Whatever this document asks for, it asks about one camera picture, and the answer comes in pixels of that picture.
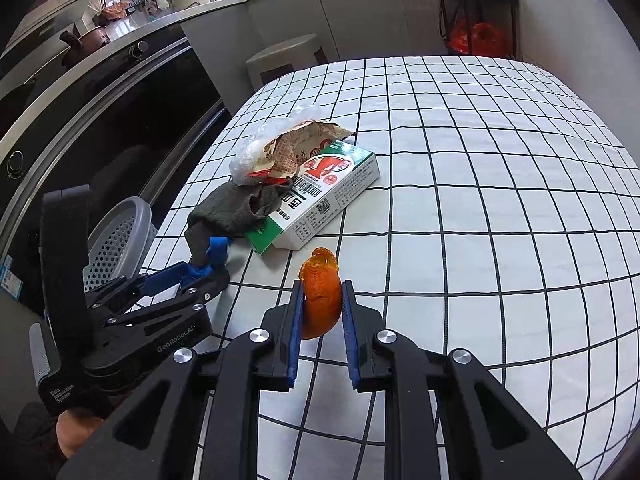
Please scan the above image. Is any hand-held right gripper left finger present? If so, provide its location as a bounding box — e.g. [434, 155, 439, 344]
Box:
[55, 279, 305, 480]

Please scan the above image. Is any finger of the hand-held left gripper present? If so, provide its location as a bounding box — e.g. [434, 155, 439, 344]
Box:
[105, 269, 232, 328]
[85, 261, 211, 311]

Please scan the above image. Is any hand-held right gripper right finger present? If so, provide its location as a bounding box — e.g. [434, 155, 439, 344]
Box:
[341, 280, 583, 480]

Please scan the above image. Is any orange peel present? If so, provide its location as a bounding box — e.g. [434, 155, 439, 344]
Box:
[298, 247, 343, 339]

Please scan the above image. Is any blue plastic piece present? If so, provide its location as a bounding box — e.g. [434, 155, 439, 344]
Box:
[207, 236, 232, 267]

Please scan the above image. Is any grey perforated basket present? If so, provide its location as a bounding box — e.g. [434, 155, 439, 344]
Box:
[82, 196, 160, 293]

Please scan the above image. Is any dark grey cloth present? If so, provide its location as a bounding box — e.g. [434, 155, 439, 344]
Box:
[186, 180, 296, 266]

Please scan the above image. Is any clear plastic bag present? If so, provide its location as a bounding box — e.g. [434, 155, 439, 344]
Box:
[229, 102, 328, 186]

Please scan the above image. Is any green white carton box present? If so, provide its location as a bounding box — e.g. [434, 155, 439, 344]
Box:
[245, 140, 381, 257]

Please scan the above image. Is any printed snack wrapper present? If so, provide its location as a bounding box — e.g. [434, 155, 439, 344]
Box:
[247, 119, 357, 183]

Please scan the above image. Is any person's left hand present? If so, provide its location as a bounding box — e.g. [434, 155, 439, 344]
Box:
[55, 407, 108, 461]

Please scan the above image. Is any black built-in oven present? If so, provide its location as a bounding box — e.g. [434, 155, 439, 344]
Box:
[0, 42, 228, 311]

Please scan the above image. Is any grey plastic stool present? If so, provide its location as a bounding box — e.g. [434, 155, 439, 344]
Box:
[245, 33, 326, 88]

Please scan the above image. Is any copper pot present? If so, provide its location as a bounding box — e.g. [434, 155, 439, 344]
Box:
[60, 24, 112, 61]

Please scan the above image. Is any grey kitchen cabinet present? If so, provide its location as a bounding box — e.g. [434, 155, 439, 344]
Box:
[180, 0, 451, 111]

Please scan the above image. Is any orange plastic bag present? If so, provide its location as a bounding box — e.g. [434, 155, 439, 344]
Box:
[446, 17, 507, 57]

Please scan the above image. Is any black metal shelf rack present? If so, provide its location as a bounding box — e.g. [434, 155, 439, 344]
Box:
[434, 0, 521, 61]

